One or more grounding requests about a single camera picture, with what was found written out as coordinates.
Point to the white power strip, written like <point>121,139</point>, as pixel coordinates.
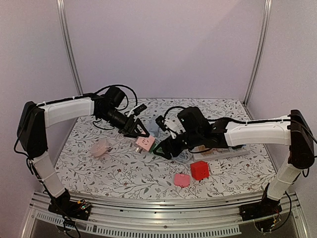
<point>218,153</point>

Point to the aluminium corner post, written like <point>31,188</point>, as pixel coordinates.
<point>68,45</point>
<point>259,51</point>

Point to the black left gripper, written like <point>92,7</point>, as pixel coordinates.
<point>131,125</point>

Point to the pink plug adapter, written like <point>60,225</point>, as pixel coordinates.
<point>182,180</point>

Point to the round pink power socket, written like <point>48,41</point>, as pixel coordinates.
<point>100,147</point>

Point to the beige cube socket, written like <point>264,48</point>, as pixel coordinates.
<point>203,149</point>

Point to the floral patterned table mat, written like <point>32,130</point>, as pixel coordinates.
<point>122,172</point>

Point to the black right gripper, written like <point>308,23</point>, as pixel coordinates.
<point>172,145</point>

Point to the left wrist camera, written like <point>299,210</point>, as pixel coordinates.
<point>137,110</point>

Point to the green plug adapter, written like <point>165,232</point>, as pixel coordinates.
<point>154,148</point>

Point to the aluminium front rail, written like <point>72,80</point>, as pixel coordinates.
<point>186,218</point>

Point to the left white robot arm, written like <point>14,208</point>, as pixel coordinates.
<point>31,134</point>

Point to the red cube socket adapter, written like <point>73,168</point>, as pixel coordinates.
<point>199,170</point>

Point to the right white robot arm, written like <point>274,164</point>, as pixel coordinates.
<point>288,138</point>

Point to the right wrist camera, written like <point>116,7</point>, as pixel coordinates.
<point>169,125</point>

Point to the light pink cube socket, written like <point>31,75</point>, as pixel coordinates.
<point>144,143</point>

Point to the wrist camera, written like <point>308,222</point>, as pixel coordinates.
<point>137,110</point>
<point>169,125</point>

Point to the light blue power strip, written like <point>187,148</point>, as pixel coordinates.
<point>154,129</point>

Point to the right aluminium corner post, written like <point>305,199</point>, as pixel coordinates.
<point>259,51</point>

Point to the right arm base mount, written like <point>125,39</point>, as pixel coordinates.
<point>265,216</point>

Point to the left aluminium corner post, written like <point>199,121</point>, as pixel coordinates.
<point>68,45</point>

